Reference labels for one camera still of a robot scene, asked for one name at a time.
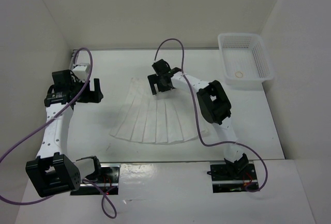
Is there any white pleated skirt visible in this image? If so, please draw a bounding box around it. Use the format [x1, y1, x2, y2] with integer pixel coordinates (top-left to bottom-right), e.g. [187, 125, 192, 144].
[109, 78, 198, 145]

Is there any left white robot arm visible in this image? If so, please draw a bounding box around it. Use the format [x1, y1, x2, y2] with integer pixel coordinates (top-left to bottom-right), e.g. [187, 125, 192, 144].
[25, 69, 103, 198]

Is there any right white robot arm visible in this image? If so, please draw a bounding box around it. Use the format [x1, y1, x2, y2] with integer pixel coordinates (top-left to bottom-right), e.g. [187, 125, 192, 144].
[147, 59, 249, 179]

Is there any white plastic mesh basket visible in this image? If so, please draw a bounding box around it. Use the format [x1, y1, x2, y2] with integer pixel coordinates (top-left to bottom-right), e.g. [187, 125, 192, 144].
[218, 33, 275, 90]

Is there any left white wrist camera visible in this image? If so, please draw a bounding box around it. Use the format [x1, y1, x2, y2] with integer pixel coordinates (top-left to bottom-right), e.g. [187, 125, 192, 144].
[72, 63, 91, 82]

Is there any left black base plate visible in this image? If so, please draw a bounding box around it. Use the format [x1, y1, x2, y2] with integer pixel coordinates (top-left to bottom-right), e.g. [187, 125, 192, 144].
[70, 163, 121, 196]

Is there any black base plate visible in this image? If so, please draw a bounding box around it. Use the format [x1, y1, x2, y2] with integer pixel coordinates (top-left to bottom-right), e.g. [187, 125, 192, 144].
[70, 163, 121, 196]
[206, 162, 259, 193]

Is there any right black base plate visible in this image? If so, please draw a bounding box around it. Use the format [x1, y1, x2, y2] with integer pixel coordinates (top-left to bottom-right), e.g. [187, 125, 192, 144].
[206, 162, 259, 193]

